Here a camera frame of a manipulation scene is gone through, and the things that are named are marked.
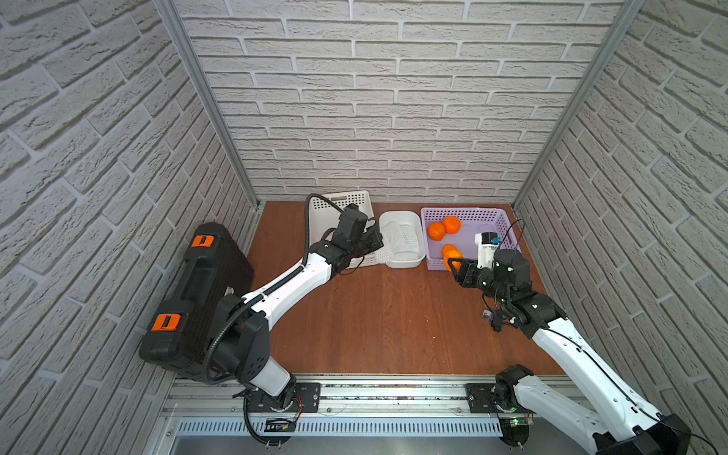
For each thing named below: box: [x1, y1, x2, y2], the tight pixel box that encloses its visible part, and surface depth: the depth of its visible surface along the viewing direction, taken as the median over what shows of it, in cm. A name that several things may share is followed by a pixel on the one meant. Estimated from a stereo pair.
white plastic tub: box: [379, 210, 427, 269], surface depth 105 cm
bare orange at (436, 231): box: [426, 221, 447, 242], surface depth 107 cm
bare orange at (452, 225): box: [441, 216, 462, 235], surface depth 110 cm
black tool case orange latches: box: [138, 221, 255, 383], surface depth 66 cm
